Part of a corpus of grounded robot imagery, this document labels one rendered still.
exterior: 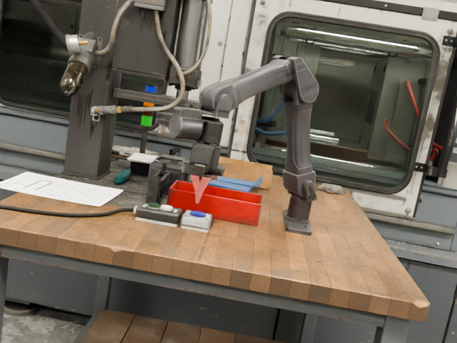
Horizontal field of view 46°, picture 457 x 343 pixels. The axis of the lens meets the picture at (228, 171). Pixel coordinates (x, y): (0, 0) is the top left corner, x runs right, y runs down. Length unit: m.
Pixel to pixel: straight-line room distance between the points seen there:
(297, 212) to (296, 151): 0.18
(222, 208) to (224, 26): 1.04
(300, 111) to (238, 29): 0.91
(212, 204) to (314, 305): 0.42
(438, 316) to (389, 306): 1.34
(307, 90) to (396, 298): 0.56
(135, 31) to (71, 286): 1.37
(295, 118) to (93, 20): 0.66
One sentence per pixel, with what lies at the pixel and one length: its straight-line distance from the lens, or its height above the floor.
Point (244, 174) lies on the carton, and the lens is 1.89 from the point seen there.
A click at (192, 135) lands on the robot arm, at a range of 1.23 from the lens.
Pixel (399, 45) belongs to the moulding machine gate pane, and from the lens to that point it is 2.24.
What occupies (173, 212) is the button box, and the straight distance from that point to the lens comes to 1.32.
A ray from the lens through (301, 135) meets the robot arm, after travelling 1.43.
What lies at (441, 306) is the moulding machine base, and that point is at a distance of 2.48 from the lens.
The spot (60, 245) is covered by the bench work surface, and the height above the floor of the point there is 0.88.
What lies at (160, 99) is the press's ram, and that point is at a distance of 1.62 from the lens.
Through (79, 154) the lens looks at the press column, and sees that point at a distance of 1.68.
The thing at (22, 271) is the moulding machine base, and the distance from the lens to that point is 2.68.
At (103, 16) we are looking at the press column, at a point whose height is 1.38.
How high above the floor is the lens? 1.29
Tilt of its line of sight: 11 degrees down
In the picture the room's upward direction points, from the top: 10 degrees clockwise
